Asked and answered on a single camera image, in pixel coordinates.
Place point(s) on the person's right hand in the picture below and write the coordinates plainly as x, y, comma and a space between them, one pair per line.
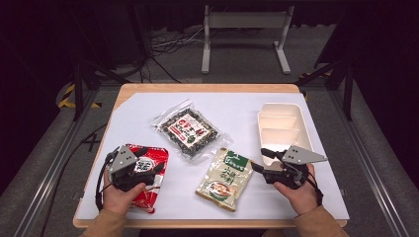
303, 199

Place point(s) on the black tape cross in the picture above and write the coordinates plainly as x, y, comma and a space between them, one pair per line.
91, 142

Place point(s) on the clear packet of dark spices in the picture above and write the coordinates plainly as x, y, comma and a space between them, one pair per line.
187, 131

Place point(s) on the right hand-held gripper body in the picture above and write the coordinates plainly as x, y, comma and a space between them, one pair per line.
296, 156

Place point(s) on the person's left hand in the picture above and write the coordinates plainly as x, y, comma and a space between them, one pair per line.
118, 200

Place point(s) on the beige green seasoning packet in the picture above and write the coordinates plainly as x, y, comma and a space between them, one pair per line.
224, 181

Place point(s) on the cream plastic bin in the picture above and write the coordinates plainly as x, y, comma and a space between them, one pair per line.
280, 126

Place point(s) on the yellow black hazard tape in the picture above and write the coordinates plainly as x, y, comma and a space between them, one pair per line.
67, 95

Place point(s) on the white paper sheet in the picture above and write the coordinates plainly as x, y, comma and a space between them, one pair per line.
184, 194

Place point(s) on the white metal stand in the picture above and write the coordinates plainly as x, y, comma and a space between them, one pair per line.
245, 19

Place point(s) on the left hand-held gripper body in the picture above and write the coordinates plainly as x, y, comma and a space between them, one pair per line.
122, 159

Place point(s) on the red seasoning packet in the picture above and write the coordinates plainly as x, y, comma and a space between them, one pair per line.
154, 154

